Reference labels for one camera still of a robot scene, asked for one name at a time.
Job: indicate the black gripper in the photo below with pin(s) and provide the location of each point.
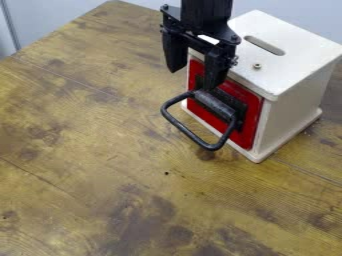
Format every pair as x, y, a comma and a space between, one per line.
196, 25

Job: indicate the red wooden drawer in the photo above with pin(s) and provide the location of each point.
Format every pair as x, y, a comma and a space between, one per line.
243, 135

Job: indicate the white wooden box cabinet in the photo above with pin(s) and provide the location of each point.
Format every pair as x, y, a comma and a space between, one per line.
284, 65

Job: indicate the grey vertical pole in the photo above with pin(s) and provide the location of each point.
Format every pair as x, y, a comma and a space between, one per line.
9, 24

